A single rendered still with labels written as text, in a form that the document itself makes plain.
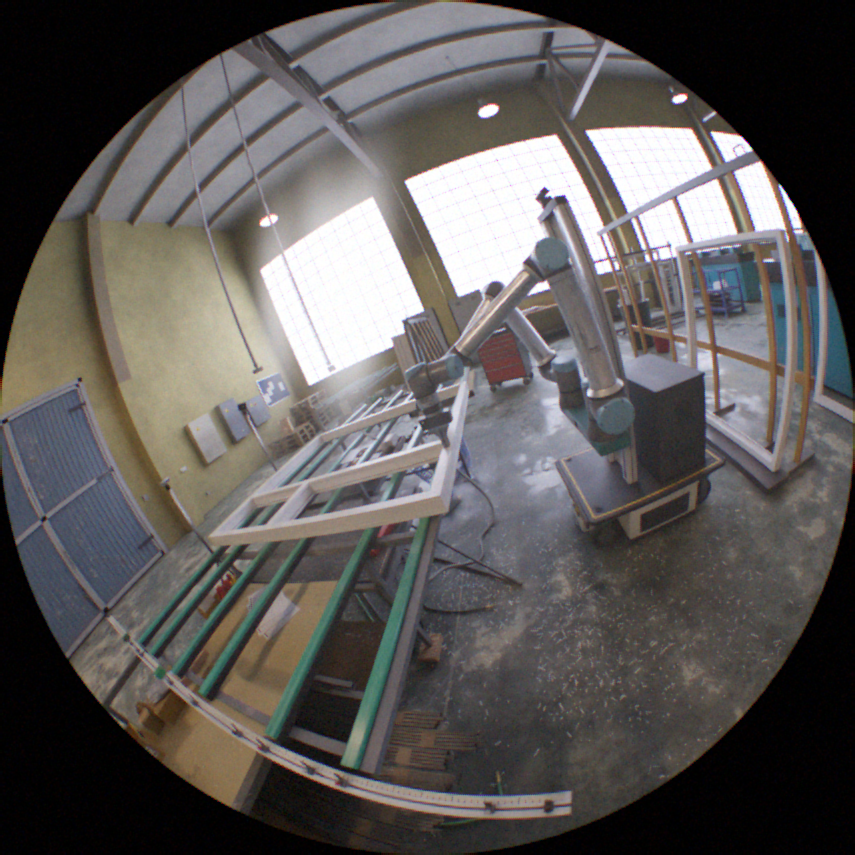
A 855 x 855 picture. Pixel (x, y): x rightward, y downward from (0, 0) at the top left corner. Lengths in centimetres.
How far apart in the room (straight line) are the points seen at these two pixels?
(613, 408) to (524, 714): 127
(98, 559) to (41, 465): 199
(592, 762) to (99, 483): 724
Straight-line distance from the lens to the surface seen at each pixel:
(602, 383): 112
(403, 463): 141
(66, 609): 690
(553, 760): 141
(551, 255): 104
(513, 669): 154
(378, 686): 68
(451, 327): 857
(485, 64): 1067
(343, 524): 116
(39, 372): 760
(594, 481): 182
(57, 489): 687
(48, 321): 815
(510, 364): 491
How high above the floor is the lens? 141
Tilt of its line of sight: 17 degrees down
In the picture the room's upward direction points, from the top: 24 degrees counter-clockwise
